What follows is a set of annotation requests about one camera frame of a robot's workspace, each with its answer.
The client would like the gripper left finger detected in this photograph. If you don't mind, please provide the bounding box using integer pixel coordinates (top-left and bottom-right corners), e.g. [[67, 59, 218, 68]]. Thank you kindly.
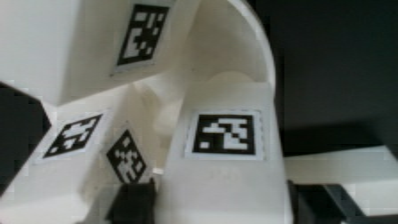
[[106, 180, 156, 224]]

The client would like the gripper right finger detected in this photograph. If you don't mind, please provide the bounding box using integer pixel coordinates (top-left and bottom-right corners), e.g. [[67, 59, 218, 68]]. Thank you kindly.
[[287, 181, 364, 224]]

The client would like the white round stool seat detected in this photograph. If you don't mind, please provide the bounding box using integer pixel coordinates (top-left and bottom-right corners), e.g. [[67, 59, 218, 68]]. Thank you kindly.
[[136, 0, 275, 134]]

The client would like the white stool leg with tags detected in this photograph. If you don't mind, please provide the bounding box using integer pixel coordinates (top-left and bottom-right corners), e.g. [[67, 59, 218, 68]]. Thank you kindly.
[[0, 0, 200, 105]]

